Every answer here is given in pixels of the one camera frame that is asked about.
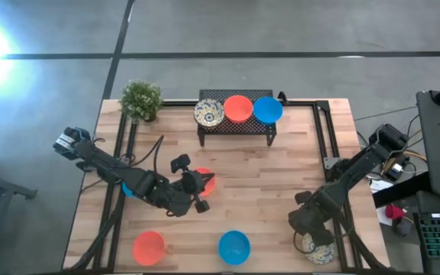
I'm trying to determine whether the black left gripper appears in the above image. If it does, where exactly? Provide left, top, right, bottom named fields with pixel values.
left=164, top=154, right=216, bottom=217

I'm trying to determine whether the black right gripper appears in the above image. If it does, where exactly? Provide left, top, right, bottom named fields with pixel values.
left=288, top=189, right=339, bottom=248

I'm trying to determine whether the orange mini bowl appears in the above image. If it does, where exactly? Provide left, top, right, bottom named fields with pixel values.
left=223, top=95, right=254, bottom=125
left=193, top=167, right=217, bottom=198
left=131, top=230, right=167, bottom=267

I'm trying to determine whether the yellow blue patterned bowl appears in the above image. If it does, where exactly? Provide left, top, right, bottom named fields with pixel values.
left=302, top=231, right=337, bottom=266
left=193, top=98, right=226, bottom=129

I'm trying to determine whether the blue mini bowl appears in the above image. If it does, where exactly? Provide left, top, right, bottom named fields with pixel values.
left=218, top=229, right=251, bottom=267
left=121, top=181, right=139, bottom=199
left=253, top=95, right=284, bottom=126

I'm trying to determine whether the black perforated metal rack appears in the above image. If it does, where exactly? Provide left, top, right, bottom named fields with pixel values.
left=197, top=89, right=278, bottom=147

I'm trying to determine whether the white paper sheet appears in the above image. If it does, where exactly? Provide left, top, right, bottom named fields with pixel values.
left=376, top=205, right=396, bottom=228
left=368, top=178, right=395, bottom=194

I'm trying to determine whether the red cloth bundle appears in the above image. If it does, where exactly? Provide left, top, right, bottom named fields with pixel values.
left=384, top=204, right=406, bottom=222

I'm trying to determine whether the small dark grey device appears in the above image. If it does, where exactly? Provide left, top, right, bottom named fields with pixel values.
left=392, top=217, right=414, bottom=237

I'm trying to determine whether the black flat bar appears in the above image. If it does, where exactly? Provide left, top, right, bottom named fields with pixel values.
left=372, top=171, right=433, bottom=209

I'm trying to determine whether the black power adapter box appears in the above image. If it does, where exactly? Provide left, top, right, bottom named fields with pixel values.
left=383, top=160, right=411, bottom=181

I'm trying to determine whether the green potted plant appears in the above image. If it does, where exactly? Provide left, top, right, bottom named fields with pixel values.
left=119, top=79, right=165, bottom=124

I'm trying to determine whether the black floor stand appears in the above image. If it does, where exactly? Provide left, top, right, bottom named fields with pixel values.
left=0, top=151, right=38, bottom=202

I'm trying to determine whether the black metal table frame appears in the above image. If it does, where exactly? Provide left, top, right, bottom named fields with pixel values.
left=65, top=99, right=391, bottom=275

